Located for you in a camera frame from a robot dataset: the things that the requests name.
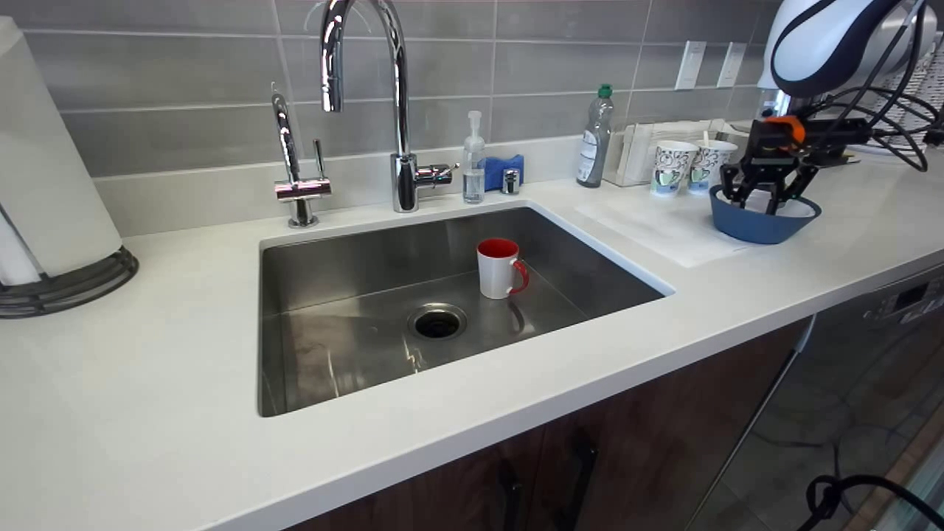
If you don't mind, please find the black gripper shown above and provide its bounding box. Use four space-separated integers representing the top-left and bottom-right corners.
719 115 871 217

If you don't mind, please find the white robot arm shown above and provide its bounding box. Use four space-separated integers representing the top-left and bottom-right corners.
717 0 941 217

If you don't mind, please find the blue bowl white interior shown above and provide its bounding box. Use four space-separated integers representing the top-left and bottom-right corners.
710 186 819 246

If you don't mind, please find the patterned paper cup with stick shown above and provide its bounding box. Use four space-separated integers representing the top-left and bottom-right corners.
686 142 738 193

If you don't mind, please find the patterned paper cup left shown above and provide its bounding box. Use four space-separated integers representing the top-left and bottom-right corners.
652 142 695 196

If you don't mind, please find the clear plastic water bottle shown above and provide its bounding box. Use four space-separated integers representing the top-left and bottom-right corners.
576 84 614 189

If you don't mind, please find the stainless dishwasher front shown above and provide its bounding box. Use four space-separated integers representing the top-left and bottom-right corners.
685 273 944 531

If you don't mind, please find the blue sponge holder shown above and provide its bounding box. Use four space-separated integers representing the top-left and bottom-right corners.
484 155 525 196

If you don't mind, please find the white mug red interior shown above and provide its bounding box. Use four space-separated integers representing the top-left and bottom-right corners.
478 237 530 301

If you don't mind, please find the clear soap dispenser bottle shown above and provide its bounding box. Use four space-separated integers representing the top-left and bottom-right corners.
463 109 484 205

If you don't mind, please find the tall chrome kitchen faucet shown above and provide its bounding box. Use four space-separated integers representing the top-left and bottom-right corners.
317 0 455 212

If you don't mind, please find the stainless steel sink basin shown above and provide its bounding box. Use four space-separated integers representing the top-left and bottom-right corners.
257 208 661 416

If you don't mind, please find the small chrome water tap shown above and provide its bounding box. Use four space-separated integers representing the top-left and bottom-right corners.
272 94 329 229

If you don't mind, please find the white wall outlet plate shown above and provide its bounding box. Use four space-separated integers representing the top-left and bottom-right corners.
676 41 704 90

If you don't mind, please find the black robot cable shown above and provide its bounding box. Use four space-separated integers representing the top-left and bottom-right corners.
815 0 944 174

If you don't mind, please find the black floor cable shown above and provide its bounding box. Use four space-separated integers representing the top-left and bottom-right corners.
795 472 944 531

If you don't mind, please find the black wire towel holder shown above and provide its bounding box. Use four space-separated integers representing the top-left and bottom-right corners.
0 205 139 319

